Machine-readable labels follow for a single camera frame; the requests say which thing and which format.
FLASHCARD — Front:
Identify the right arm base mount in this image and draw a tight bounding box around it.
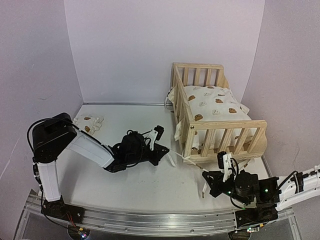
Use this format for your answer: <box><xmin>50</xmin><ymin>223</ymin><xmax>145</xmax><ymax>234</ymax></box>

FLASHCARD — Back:
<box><xmin>235</xmin><ymin>205</ymin><xmax>278</xmax><ymax>229</ymax></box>

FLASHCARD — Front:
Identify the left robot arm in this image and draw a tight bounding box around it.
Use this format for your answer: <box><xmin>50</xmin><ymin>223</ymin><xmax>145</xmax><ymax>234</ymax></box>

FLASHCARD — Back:
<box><xmin>27</xmin><ymin>112</ymin><xmax>170</xmax><ymax>219</ymax></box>

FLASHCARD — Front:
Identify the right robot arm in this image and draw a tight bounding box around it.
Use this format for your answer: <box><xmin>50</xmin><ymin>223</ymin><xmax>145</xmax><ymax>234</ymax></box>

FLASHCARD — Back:
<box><xmin>202</xmin><ymin>165</ymin><xmax>320</xmax><ymax>222</ymax></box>

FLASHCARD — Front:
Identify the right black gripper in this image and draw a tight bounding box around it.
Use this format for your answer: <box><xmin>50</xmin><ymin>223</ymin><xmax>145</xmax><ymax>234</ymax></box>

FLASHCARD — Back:
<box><xmin>203</xmin><ymin>171</ymin><xmax>252</xmax><ymax>207</ymax></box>

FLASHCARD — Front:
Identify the wooden pet bed frame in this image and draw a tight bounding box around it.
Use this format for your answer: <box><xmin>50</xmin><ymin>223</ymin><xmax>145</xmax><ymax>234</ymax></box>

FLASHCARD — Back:
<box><xmin>170</xmin><ymin>62</ymin><xmax>268</xmax><ymax>163</ymax></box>

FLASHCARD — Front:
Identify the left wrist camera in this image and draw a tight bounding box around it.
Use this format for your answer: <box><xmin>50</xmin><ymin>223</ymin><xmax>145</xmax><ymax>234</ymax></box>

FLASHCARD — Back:
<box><xmin>145</xmin><ymin>125</ymin><xmax>165</xmax><ymax>151</ymax></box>

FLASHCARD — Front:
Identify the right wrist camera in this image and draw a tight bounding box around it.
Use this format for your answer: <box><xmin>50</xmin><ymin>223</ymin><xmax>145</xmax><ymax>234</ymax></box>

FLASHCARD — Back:
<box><xmin>217</xmin><ymin>151</ymin><xmax>236</xmax><ymax>183</ymax></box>

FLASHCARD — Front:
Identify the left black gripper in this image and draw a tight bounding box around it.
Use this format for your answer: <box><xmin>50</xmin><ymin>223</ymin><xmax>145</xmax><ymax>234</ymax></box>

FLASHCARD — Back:
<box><xmin>126</xmin><ymin>143</ymin><xmax>168</xmax><ymax>166</ymax></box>

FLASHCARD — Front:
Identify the aluminium front rail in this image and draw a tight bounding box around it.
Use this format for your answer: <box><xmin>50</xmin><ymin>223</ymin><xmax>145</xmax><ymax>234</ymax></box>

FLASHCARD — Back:
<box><xmin>23</xmin><ymin>189</ymin><xmax>296</xmax><ymax>232</ymax></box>

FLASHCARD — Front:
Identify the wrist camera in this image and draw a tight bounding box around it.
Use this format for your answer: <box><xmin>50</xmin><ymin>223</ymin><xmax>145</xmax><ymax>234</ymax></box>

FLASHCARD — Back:
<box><xmin>217</xmin><ymin>151</ymin><xmax>236</xmax><ymax>183</ymax></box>
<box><xmin>145</xmin><ymin>125</ymin><xmax>165</xmax><ymax>151</ymax></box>

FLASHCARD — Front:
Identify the bear print cushion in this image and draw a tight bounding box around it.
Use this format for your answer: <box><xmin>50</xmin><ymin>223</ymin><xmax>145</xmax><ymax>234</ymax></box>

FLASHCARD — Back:
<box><xmin>165</xmin><ymin>85</ymin><xmax>251</xmax><ymax>155</ymax></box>

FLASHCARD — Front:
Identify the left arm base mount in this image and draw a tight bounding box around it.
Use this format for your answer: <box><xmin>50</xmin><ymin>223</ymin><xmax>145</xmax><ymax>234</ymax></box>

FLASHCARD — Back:
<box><xmin>41</xmin><ymin>196</ymin><xmax>85</xmax><ymax>224</ymax></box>

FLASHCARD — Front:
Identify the small bear print pillow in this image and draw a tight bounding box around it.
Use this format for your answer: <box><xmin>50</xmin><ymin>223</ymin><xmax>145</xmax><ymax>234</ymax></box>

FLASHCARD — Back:
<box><xmin>73</xmin><ymin>114</ymin><xmax>104</xmax><ymax>136</ymax></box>

